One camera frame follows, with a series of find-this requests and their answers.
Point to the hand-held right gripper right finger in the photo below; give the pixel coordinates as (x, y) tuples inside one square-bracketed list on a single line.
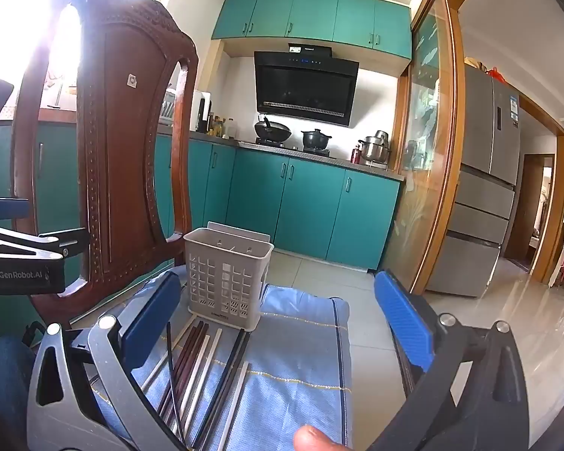
[(404, 319)]

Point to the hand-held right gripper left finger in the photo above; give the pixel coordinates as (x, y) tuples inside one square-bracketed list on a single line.
[(150, 319)]

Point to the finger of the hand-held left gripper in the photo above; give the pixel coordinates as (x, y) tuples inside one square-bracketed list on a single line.
[(9, 209), (68, 240)]

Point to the brown chopsticks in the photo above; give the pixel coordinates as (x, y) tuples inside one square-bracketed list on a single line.
[(183, 354)]

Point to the white chopstick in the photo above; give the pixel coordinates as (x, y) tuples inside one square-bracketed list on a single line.
[(207, 371), (235, 399), (157, 369)]

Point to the dark red chopstick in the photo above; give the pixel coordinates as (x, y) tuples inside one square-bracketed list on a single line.
[(188, 364)]

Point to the white chopsticks pair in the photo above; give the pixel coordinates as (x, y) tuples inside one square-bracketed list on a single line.
[(195, 376)]

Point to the white plastic utensil basket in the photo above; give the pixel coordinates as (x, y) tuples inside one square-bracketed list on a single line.
[(216, 277)]

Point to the person's right hand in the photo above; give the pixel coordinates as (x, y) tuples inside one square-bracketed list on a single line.
[(315, 439)]

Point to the carved wooden chair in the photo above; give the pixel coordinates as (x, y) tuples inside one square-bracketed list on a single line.
[(117, 150)]

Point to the person's leg in jeans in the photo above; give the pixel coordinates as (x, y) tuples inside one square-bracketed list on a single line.
[(4, 380)]

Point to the light blue cloth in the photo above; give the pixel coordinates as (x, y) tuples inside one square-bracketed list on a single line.
[(301, 361)]

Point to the teal base cabinets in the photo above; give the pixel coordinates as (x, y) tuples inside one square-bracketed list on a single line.
[(310, 206)]

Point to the brown wooden door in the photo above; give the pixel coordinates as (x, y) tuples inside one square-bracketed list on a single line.
[(528, 211)]

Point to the dish rack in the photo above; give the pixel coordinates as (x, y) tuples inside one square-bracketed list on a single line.
[(167, 108)]

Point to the silver refrigerator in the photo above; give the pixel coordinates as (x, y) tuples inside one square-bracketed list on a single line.
[(484, 174)]

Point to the red bottle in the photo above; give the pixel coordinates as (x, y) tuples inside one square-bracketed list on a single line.
[(356, 156)]

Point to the wood framed glass door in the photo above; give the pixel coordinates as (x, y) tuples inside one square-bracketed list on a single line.
[(427, 150)]

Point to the stainless steel pot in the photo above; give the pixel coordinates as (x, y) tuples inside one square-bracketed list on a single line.
[(373, 150)]

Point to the white square sticker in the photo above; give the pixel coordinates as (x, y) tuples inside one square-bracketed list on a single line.
[(131, 80)]

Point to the white kitchen appliance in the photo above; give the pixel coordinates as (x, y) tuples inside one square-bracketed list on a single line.
[(201, 110)]

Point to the condiment bottles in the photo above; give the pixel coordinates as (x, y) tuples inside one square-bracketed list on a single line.
[(221, 128)]

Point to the black lidded pot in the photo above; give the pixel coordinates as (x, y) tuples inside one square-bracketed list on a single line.
[(316, 140)]

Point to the gas stove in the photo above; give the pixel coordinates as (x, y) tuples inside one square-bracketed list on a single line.
[(291, 146)]

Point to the black wok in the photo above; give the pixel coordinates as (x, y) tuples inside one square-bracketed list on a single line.
[(272, 130)]

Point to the blue fridge label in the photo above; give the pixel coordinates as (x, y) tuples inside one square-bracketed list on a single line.
[(513, 110)]

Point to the black range hood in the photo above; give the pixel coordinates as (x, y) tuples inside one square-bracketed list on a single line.
[(305, 84)]

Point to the red plastic bag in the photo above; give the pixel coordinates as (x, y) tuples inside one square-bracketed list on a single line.
[(493, 73)]

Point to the teal wall cabinets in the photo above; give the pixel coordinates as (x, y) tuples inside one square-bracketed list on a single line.
[(310, 14)]

